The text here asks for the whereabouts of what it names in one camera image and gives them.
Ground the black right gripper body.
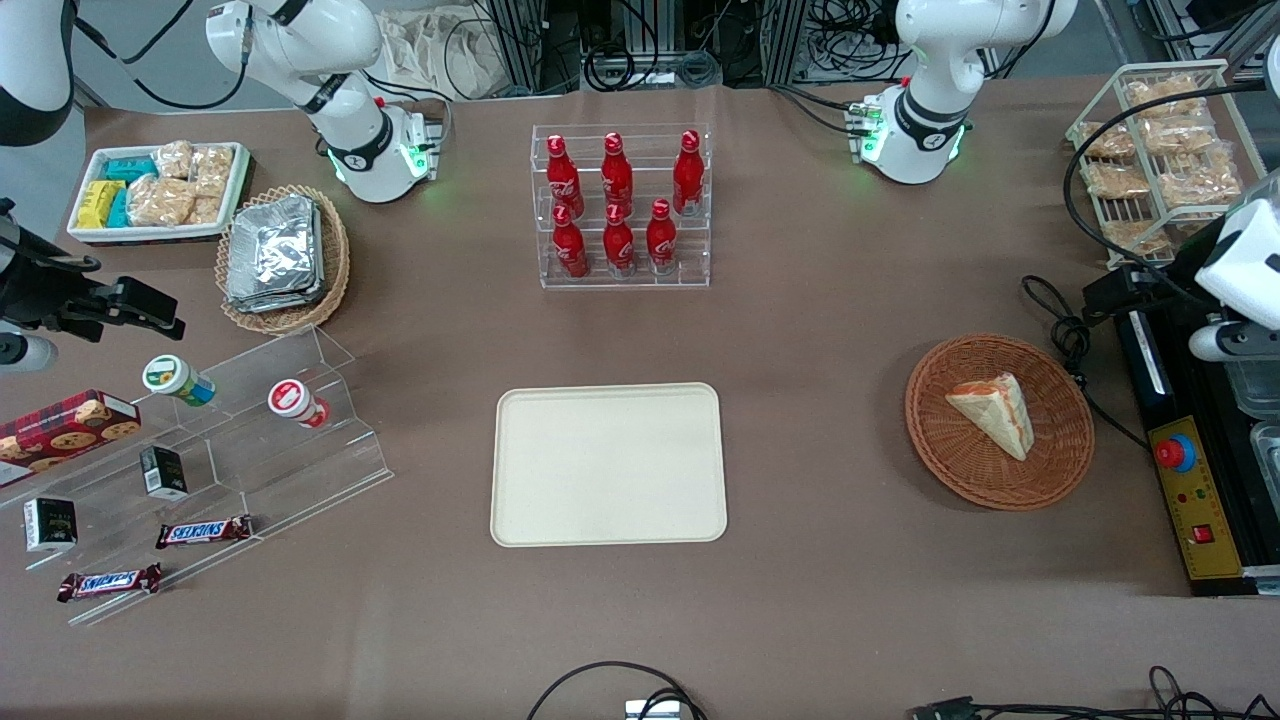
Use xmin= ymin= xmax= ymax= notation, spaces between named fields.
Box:
xmin=0 ymin=200 xmax=121 ymax=336

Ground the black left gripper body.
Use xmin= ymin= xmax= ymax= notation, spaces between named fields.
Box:
xmin=1120 ymin=238 xmax=1217 ymax=323

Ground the triangular sandwich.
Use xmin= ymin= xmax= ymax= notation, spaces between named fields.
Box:
xmin=945 ymin=372 xmax=1034 ymax=461

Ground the white rectangular snack tray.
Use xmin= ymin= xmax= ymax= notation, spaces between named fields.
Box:
xmin=67 ymin=141 xmax=251 ymax=246

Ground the oval tan wicker basket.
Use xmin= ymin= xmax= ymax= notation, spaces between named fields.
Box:
xmin=215 ymin=184 xmax=351 ymax=336

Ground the round brown wicker basket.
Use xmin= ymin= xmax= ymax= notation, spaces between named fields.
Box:
xmin=905 ymin=333 xmax=1096 ymax=511

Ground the cream plastic tray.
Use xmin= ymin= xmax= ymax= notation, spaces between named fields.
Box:
xmin=490 ymin=382 xmax=729 ymax=548

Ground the green-lid white cup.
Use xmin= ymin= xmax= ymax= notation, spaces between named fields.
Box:
xmin=142 ymin=354 xmax=216 ymax=407

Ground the clear bag of fried snacks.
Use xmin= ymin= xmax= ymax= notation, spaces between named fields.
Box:
xmin=1078 ymin=122 xmax=1136 ymax=161
xmin=1103 ymin=220 xmax=1171 ymax=253
xmin=1142 ymin=118 xmax=1216 ymax=156
xmin=1158 ymin=150 xmax=1243 ymax=208
xmin=1085 ymin=163 xmax=1151 ymax=199
xmin=1127 ymin=78 xmax=1201 ymax=119

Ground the yellow snack packet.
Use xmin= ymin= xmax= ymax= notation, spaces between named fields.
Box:
xmin=77 ymin=180 xmax=126 ymax=229

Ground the clear plastic container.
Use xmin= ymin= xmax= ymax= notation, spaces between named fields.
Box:
xmin=1225 ymin=355 xmax=1280 ymax=418
xmin=1250 ymin=422 xmax=1280 ymax=501

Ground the silver foil pack stack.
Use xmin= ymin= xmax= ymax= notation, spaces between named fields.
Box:
xmin=226 ymin=195 xmax=323 ymax=313

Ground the red tartan cookie box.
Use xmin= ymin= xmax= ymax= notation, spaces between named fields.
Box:
xmin=0 ymin=389 xmax=142 ymax=489

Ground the small black box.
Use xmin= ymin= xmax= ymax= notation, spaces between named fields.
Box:
xmin=139 ymin=445 xmax=189 ymax=501
xmin=23 ymin=496 xmax=79 ymax=554

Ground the red-lid white cup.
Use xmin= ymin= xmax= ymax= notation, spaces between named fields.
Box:
xmin=267 ymin=378 xmax=331 ymax=429

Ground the black appliance with yellow panel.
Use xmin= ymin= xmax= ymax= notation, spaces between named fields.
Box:
xmin=1113 ymin=300 xmax=1280 ymax=598

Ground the Snickers chocolate bar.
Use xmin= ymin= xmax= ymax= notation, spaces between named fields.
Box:
xmin=57 ymin=563 xmax=163 ymax=603
xmin=155 ymin=515 xmax=254 ymax=550

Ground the clear acrylic stepped shelf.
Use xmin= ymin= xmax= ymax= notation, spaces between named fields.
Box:
xmin=0 ymin=325 xmax=394 ymax=628

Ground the beige cloth bag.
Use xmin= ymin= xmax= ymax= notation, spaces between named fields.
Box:
xmin=378 ymin=10 xmax=501 ymax=101

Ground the red cola bottle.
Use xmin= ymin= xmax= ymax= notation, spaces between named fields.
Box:
xmin=672 ymin=130 xmax=706 ymax=217
xmin=552 ymin=205 xmax=590 ymax=279
xmin=603 ymin=203 xmax=637 ymax=278
xmin=646 ymin=198 xmax=679 ymax=276
xmin=601 ymin=132 xmax=635 ymax=216
xmin=545 ymin=134 xmax=586 ymax=219

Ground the metal equipment rack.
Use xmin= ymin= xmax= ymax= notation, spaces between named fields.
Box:
xmin=480 ymin=0 xmax=901 ymax=91

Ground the clear acrylic bottle rack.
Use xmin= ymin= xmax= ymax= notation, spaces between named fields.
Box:
xmin=531 ymin=123 xmax=713 ymax=291

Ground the black power cable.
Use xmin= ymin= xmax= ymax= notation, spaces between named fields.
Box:
xmin=1020 ymin=275 xmax=1151 ymax=451

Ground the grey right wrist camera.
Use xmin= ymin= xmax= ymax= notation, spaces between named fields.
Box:
xmin=0 ymin=335 xmax=57 ymax=373

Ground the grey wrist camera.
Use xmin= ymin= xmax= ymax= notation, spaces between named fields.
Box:
xmin=1189 ymin=321 xmax=1280 ymax=363
xmin=0 ymin=335 xmax=57 ymax=373

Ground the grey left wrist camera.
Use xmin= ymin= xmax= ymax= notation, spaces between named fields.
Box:
xmin=1189 ymin=321 xmax=1280 ymax=363

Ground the white wire rack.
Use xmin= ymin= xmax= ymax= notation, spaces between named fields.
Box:
xmin=1065 ymin=58 xmax=1280 ymax=273

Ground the aluminium frame rail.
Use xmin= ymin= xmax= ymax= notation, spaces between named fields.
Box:
xmin=1140 ymin=0 xmax=1280 ymax=76

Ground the black connector with cable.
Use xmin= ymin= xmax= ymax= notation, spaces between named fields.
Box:
xmin=908 ymin=665 xmax=1280 ymax=720

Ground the black looped cable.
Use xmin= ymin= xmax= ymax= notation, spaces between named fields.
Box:
xmin=527 ymin=660 xmax=706 ymax=720

